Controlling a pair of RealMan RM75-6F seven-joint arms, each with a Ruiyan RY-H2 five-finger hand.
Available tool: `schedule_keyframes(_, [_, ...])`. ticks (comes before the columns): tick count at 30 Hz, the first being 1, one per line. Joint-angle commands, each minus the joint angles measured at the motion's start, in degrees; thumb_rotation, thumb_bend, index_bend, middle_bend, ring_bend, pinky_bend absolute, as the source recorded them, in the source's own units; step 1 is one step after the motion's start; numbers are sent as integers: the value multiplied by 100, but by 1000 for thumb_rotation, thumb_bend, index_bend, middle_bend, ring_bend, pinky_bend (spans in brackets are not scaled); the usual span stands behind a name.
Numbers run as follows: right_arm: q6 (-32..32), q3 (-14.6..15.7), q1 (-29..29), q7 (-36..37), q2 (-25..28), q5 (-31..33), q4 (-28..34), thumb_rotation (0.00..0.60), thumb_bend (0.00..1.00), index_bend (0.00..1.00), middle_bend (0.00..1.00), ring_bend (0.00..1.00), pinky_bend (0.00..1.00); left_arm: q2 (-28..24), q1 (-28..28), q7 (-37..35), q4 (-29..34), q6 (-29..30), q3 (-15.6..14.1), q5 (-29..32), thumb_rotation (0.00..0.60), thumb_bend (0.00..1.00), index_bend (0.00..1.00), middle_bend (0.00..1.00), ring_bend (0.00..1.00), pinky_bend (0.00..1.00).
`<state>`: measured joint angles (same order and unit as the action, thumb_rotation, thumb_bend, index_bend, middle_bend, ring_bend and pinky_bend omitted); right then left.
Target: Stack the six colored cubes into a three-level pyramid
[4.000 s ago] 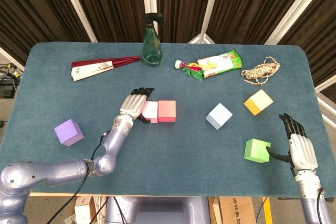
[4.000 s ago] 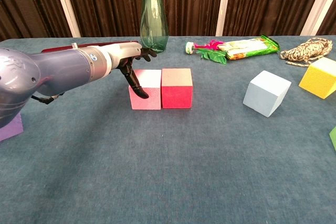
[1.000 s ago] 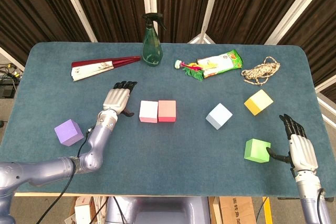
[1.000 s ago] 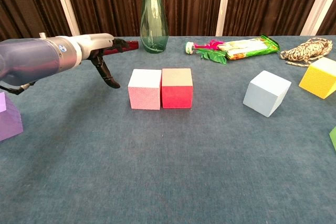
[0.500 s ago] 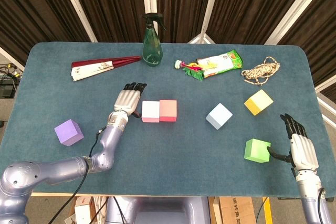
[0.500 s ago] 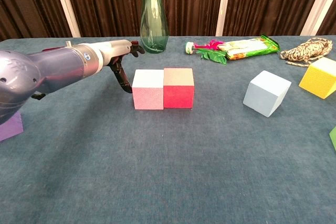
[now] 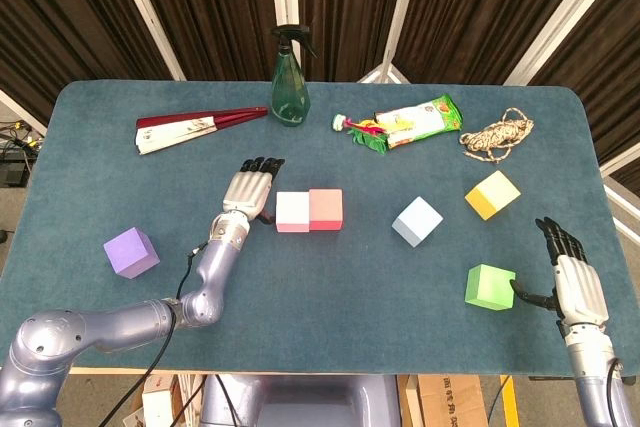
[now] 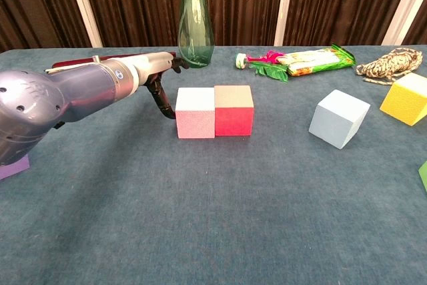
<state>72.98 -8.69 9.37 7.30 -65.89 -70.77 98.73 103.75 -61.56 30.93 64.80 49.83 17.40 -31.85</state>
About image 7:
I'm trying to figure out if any purple foam cube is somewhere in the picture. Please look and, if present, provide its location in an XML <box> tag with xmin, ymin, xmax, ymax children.
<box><xmin>102</xmin><ymin>226</ymin><xmax>161</xmax><ymax>280</ymax></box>

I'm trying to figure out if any blue felt table mat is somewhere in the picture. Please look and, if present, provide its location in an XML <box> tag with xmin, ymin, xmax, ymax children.
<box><xmin>0</xmin><ymin>79</ymin><xmax>640</xmax><ymax>377</ymax></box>

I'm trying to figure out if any light blue foam cube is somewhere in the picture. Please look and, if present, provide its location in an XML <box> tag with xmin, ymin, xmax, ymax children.
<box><xmin>391</xmin><ymin>196</ymin><xmax>444</xmax><ymax>248</ymax></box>

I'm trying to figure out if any colourful feather shuttlecock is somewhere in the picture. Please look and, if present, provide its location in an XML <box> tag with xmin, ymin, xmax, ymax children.
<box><xmin>331</xmin><ymin>113</ymin><xmax>391</xmax><ymax>155</ymax></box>

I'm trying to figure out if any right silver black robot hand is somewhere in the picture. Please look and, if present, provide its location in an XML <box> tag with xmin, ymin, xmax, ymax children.
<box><xmin>510</xmin><ymin>216</ymin><xmax>610</xmax><ymax>331</ymax></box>

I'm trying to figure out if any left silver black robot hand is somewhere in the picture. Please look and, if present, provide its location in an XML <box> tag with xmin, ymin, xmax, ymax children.
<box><xmin>221</xmin><ymin>156</ymin><xmax>286</xmax><ymax>226</ymax></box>

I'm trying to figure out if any brown pleated curtain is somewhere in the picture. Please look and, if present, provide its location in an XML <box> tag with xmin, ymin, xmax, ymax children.
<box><xmin>0</xmin><ymin>0</ymin><xmax>640</xmax><ymax>183</ymax></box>

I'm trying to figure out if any black device with cables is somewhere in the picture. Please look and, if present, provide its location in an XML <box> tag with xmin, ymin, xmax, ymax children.
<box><xmin>0</xmin><ymin>119</ymin><xmax>44</xmax><ymax>189</ymax></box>

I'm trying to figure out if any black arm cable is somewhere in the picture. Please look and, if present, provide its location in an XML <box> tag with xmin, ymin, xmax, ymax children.
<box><xmin>107</xmin><ymin>241</ymin><xmax>209</xmax><ymax>427</ymax></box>
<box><xmin>604</xmin><ymin>359</ymin><xmax>626</xmax><ymax>427</ymax></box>

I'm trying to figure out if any red foam cube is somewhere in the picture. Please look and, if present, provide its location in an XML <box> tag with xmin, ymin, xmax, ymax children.
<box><xmin>308</xmin><ymin>188</ymin><xmax>345</xmax><ymax>233</ymax></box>

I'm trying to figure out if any brown cardboard box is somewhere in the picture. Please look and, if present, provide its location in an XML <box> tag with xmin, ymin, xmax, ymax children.
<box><xmin>417</xmin><ymin>375</ymin><xmax>489</xmax><ymax>427</ymax></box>

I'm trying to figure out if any yellow foam cube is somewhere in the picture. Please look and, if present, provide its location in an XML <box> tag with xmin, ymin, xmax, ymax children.
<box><xmin>464</xmin><ymin>169</ymin><xmax>522</xmax><ymax>222</ymax></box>

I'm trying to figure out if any white cardboard box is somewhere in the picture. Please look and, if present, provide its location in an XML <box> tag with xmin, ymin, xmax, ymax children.
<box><xmin>141</xmin><ymin>374</ymin><xmax>176</xmax><ymax>427</ymax></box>

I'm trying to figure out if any lilac grey robot torso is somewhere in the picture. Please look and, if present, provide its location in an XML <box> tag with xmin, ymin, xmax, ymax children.
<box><xmin>199</xmin><ymin>374</ymin><xmax>401</xmax><ymax>427</ymax></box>

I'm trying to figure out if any beige rope bundle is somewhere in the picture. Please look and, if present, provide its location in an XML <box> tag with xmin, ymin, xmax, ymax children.
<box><xmin>458</xmin><ymin>107</ymin><xmax>535</xmax><ymax>164</ymax></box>

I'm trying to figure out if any folded red paper fan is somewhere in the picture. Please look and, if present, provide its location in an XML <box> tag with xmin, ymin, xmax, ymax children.
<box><xmin>135</xmin><ymin>106</ymin><xmax>270</xmax><ymax>156</ymax></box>

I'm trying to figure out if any white green snack packet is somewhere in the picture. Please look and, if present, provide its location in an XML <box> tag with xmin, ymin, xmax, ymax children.
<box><xmin>373</xmin><ymin>93</ymin><xmax>465</xmax><ymax>150</ymax></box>

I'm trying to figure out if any green spray bottle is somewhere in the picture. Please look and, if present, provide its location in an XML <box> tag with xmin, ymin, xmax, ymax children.
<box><xmin>270</xmin><ymin>24</ymin><xmax>318</xmax><ymax>127</ymax></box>

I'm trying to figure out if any pink foam cube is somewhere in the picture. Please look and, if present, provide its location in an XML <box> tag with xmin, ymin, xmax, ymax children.
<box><xmin>275</xmin><ymin>191</ymin><xmax>311</xmax><ymax>234</ymax></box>

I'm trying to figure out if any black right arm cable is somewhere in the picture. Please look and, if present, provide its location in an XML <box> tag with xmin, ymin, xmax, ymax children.
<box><xmin>604</xmin><ymin>359</ymin><xmax>626</xmax><ymax>427</ymax></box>

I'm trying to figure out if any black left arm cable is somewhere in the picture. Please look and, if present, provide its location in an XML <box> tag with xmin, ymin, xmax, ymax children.
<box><xmin>107</xmin><ymin>241</ymin><xmax>209</xmax><ymax>427</ymax></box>

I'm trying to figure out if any green foam cube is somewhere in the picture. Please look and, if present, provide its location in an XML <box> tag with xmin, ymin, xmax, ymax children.
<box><xmin>464</xmin><ymin>263</ymin><xmax>517</xmax><ymax>311</ymax></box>

